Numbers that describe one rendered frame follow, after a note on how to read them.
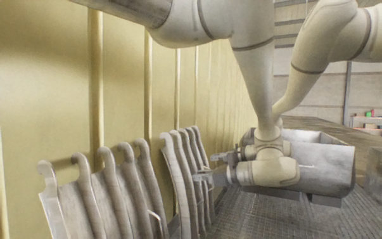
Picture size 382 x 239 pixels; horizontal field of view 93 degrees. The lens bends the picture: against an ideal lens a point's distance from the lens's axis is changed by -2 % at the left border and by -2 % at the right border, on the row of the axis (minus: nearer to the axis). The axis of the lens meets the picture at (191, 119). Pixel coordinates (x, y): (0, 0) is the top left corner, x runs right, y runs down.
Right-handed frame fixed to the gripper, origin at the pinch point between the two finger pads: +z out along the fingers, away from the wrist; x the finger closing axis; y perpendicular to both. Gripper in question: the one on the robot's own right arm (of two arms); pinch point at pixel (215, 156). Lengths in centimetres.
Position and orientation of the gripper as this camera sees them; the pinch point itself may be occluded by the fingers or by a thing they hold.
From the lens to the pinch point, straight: 106.0
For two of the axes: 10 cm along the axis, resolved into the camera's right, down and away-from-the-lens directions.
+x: -4.2, 0.7, -9.0
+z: -8.9, 1.7, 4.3
